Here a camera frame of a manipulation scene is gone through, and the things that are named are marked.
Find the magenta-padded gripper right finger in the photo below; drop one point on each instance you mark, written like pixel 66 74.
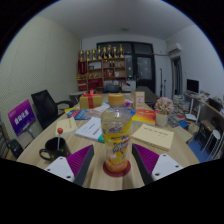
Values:
pixel 165 166

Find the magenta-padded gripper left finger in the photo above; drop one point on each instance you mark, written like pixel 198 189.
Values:
pixel 58 168

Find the yellow-labelled orange drink bottle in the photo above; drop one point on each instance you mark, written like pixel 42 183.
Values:
pixel 116 133

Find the black mug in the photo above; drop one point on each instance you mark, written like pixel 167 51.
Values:
pixel 53 153

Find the red-tipped white stick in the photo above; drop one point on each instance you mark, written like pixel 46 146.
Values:
pixel 60 130

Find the small tan envelope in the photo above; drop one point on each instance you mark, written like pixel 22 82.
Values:
pixel 66 126

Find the white booklet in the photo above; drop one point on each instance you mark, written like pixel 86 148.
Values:
pixel 90 129

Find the orange yellow book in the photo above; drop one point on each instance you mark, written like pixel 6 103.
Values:
pixel 144 116

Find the blue magazine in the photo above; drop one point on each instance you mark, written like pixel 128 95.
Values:
pixel 79 114

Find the white round stool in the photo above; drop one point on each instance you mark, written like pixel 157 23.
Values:
pixel 213 134

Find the pink flowers in white pot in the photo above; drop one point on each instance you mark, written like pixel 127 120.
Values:
pixel 164 106

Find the purple sign board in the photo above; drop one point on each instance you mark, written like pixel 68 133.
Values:
pixel 21 117

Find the black office chair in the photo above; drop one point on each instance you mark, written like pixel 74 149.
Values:
pixel 45 106

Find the standing orange white card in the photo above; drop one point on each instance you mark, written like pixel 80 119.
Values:
pixel 139 100

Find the brown office chair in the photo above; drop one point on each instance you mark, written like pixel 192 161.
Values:
pixel 151 95

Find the round white side table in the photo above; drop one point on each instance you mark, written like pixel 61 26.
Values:
pixel 76 94

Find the yellow gift box red ribbon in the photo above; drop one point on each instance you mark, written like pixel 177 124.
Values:
pixel 96 101

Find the black computer monitor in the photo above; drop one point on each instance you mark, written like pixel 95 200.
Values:
pixel 192 85

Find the dark glass door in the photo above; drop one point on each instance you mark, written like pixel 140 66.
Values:
pixel 145 68

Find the wooden shelf unit with trophies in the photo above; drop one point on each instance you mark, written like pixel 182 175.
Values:
pixel 101 68

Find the white wall air conditioner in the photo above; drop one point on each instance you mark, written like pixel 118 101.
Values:
pixel 174 49

